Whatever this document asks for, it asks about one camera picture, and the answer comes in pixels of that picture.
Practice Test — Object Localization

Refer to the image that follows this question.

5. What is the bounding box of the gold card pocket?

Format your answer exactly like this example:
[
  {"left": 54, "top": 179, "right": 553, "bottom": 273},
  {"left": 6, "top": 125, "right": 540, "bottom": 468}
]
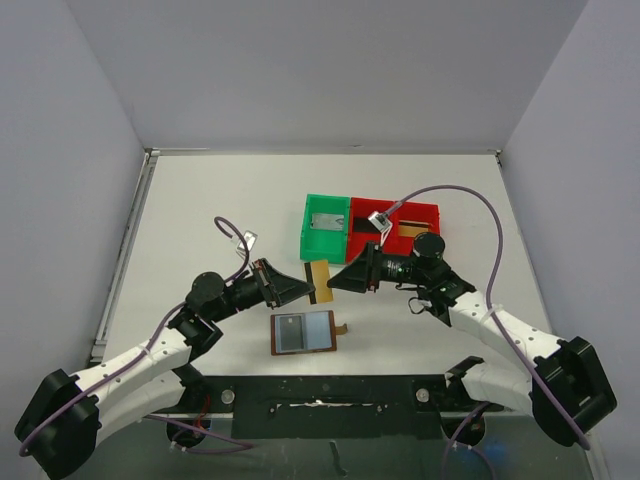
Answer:
[
  {"left": 398, "top": 220, "right": 431, "bottom": 238},
  {"left": 304, "top": 259, "right": 334, "bottom": 305}
]

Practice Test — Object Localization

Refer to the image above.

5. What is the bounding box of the brown leather card holder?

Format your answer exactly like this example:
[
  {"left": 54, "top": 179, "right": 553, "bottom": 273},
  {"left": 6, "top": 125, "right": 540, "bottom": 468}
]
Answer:
[{"left": 270, "top": 310, "right": 349, "bottom": 356}]

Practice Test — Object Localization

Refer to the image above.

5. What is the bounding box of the dark grey card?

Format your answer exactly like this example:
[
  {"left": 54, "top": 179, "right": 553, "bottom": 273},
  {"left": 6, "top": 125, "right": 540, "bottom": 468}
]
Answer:
[{"left": 279, "top": 315, "right": 305, "bottom": 352}]

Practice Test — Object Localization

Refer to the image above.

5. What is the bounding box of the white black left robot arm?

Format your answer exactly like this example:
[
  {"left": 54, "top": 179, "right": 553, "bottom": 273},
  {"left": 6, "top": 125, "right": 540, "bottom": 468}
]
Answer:
[{"left": 14, "top": 258, "right": 315, "bottom": 479}]

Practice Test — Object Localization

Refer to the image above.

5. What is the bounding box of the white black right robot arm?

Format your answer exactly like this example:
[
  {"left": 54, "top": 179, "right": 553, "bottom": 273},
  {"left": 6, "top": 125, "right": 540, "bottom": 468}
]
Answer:
[{"left": 327, "top": 233, "right": 617, "bottom": 448}]

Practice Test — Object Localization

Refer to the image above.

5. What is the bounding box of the black card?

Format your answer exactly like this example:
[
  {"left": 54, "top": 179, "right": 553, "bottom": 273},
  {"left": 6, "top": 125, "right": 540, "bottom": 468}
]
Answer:
[{"left": 352, "top": 217, "right": 380, "bottom": 234}]

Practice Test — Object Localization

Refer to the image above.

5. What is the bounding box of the red plastic bin middle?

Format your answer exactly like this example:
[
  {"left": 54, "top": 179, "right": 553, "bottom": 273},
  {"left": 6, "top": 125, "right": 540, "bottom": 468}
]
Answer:
[{"left": 345, "top": 197, "right": 393, "bottom": 263}]

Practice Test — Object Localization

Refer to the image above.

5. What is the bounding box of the red plastic bin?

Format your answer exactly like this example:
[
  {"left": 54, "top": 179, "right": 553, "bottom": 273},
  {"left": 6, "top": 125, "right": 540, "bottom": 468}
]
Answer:
[
  {"left": 345, "top": 197, "right": 393, "bottom": 263},
  {"left": 388, "top": 202, "right": 440, "bottom": 255}
]

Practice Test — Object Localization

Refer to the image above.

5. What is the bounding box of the green plastic bin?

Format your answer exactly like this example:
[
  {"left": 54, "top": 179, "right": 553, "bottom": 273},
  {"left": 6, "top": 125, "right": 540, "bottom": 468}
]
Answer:
[{"left": 299, "top": 194, "right": 351, "bottom": 264}]

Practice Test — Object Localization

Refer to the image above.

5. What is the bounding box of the red plastic bin right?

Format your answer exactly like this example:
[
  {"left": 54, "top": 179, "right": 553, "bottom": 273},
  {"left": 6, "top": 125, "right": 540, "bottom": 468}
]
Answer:
[{"left": 388, "top": 202, "right": 440, "bottom": 255}]

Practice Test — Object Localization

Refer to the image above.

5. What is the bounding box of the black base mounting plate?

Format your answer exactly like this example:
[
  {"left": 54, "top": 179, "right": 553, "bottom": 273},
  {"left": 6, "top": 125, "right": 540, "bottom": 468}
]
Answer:
[{"left": 167, "top": 367, "right": 478, "bottom": 440}]

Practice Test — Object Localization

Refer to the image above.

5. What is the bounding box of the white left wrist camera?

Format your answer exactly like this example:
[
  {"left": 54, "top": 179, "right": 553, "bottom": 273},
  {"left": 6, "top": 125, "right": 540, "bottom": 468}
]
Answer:
[{"left": 236, "top": 230, "right": 258, "bottom": 256}]

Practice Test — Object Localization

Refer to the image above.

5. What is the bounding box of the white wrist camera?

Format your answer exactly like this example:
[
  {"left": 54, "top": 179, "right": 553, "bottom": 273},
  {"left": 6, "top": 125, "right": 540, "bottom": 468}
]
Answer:
[
  {"left": 236, "top": 230, "right": 258, "bottom": 256},
  {"left": 368, "top": 211, "right": 393, "bottom": 233}
]

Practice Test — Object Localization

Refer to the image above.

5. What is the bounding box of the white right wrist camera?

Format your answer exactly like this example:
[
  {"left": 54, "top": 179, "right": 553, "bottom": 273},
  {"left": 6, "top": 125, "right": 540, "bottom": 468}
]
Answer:
[{"left": 368, "top": 211, "right": 393, "bottom": 233}]

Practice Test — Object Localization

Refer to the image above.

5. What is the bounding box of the aluminium front frame rail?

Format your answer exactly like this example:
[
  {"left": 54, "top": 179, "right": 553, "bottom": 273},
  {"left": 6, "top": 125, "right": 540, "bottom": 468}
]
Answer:
[{"left": 57, "top": 373, "right": 599, "bottom": 424}]

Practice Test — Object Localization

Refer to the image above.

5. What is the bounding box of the aluminium frame rail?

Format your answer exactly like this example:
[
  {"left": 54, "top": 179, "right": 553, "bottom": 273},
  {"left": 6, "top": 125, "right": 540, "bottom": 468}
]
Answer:
[
  {"left": 87, "top": 149, "right": 159, "bottom": 366},
  {"left": 57, "top": 373, "right": 599, "bottom": 424}
]

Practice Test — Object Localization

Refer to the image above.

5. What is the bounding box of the aluminium left frame rail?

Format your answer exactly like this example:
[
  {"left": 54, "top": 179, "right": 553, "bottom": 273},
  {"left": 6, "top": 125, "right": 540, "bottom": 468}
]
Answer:
[{"left": 87, "top": 149, "right": 159, "bottom": 366}]

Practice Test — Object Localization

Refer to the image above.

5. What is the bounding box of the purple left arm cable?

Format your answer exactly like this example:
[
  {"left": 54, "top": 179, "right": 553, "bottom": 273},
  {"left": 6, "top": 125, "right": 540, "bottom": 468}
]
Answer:
[{"left": 18, "top": 216, "right": 256, "bottom": 457}]

